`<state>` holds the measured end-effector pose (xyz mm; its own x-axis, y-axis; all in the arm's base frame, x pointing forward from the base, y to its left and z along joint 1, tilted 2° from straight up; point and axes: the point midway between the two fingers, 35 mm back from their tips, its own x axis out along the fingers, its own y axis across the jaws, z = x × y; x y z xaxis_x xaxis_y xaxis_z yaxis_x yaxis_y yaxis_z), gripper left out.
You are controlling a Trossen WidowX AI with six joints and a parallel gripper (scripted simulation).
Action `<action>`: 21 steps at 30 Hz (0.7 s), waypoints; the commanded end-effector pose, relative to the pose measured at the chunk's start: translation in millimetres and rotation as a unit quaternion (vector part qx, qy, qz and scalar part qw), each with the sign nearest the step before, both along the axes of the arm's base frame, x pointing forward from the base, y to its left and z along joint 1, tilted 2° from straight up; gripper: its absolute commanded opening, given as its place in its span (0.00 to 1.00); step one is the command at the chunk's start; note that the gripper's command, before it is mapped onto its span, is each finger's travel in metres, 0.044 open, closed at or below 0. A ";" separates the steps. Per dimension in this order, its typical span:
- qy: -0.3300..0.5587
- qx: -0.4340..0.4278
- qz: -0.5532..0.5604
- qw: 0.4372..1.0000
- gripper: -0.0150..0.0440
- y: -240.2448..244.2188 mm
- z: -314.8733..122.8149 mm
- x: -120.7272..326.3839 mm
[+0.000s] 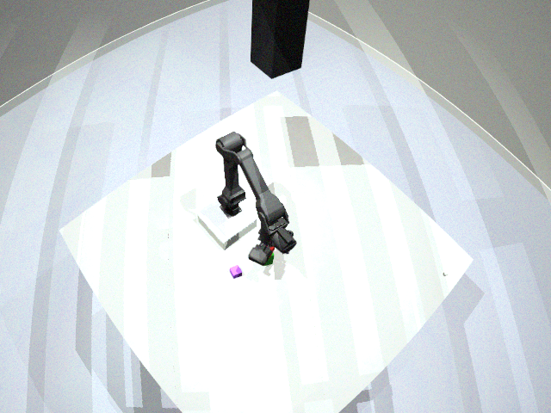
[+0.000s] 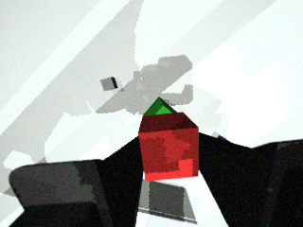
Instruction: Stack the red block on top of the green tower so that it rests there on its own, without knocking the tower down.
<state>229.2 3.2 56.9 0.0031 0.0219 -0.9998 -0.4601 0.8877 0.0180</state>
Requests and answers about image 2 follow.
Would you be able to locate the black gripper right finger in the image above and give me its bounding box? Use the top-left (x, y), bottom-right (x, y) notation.
top-left (199, 132), bottom-right (303, 227)

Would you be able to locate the red block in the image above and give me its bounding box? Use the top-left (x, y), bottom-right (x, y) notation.
top-left (138, 112), bottom-right (199, 182)

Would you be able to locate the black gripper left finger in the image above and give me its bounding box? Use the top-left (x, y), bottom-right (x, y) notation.
top-left (9, 136), bottom-right (144, 227)

